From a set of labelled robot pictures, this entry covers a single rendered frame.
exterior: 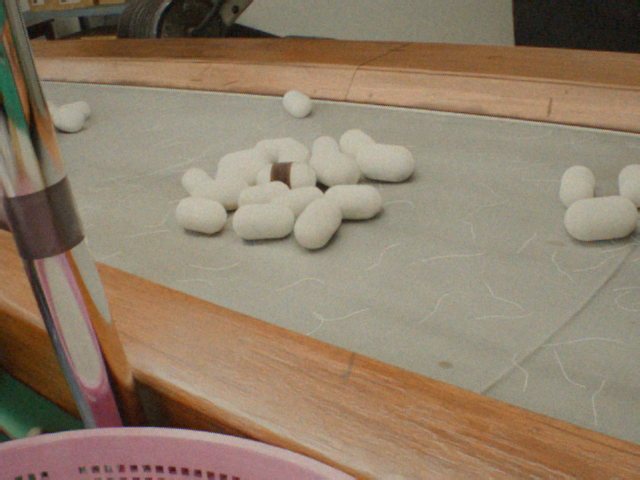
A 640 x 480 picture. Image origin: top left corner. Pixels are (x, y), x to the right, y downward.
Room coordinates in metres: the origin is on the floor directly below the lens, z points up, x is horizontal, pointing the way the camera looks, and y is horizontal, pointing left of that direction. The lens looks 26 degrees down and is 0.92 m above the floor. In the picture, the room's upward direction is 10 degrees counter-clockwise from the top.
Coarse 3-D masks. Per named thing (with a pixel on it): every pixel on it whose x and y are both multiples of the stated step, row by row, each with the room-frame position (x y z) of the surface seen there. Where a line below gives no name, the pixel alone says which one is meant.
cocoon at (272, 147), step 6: (282, 138) 0.50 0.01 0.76; (288, 138) 0.50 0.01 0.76; (258, 144) 0.50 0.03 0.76; (264, 144) 0.50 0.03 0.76; (270, 144) 0.50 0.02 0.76; (276, 144) 0.50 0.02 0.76; (282, 144) 0.49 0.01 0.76; (264, 150) 0.50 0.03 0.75; (270, 150) 0.49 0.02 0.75; (276, 150) 0.49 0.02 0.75; (270, 156) 0.49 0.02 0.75; (276, 156) 0.49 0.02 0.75; (270, 162) 0.49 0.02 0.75; (276, 162) 0.49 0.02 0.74
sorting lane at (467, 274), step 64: (128, 128) 0.67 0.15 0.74; (192, 128) 0.63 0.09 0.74; (256, 128) 0.59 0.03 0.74; (320, 128) 0.57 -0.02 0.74; (384, 128) 0.54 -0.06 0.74; (448, 128) 0.52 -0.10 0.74; (512, 128) 0.50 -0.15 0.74; (576, 128) 0.47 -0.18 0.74; (128, 192) 0.50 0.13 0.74; (384, 192) 0.42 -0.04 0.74; (448, 192) 0.41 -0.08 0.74; (512, 192) 0.39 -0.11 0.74; (128, 256) 0.40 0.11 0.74; (192, 256) 0.38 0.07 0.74; (256, 256) 0.37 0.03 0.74; (320, 256) 0.36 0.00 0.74; (384, 256) 0.34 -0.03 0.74; (448, 256) 0.33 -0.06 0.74; (512, 256) 0.32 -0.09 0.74; (576, 256) 0.31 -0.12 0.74; (320, 320) 0.29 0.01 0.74; (384, 320) 0.28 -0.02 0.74; (448, 320) 0.28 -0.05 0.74; (512, 320) 0.27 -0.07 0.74; (576, 320) 0.26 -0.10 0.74; (512, 384) 0.22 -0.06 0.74; (576, 384) 0.22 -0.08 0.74
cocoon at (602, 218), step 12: (576, 204) 0.32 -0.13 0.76; (588, 204) 0.32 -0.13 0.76; (600, 204) 0.32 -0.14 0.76; (612, 204) 0.32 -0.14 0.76; (624, 204) 0.32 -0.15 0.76; (576, 216) 0.32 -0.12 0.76; (588, 216) 0.32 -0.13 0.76; (600, 216) 0.31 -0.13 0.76; (612, 216) 0.31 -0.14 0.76; (624, 216) 0.31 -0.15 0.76; (636, 216) 0.31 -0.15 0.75; (576, 228) 0.32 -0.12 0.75; (588, 228) 0.31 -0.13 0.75; (600, 228) 0.31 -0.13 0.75; (612, 228) 0.31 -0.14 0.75; (624, 228) 0.31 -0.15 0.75; (588, 240) 0.32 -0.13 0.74
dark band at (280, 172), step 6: (288, 162) 0.44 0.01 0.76; (294, 162) 0.45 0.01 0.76; (276, 168) 0.44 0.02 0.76; (282, 168) 0.44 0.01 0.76; (288, 168) 0.44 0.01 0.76; (270, 174) 0.44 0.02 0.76; (276, 174) 0.44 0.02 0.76; (282, 174) 0.43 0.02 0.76; (288, 174) 0.43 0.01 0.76; (270, 180) 0.44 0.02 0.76; (276, 180) 0.43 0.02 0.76; (282, 180) 0.43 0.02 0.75; (288, 180) 0.43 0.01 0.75; (288, 186) 0.43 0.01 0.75
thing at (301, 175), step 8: (264, 168) 0.44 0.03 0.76; (296, 168) 0.44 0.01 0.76; (304, 168) 0.44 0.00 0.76; (312, 168) 0.44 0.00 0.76; (256, 176) 0.45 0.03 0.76; (264, 176) 0.44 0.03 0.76; (296, 176) 0.43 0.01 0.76; (304, 176) 0.43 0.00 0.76; (312, 176) 0.43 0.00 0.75; (256, 184) 0.44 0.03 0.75; (296, 184) 0.43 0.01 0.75; (304, 184) 0.43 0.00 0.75; (312, 184) 0.43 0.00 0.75
